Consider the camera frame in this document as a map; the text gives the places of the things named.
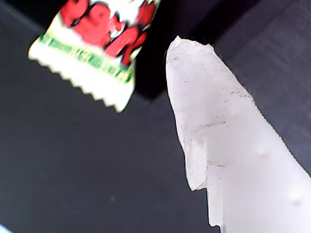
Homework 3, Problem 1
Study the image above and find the green printed snack bar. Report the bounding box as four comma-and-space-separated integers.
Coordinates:
27, 0, 162, 114

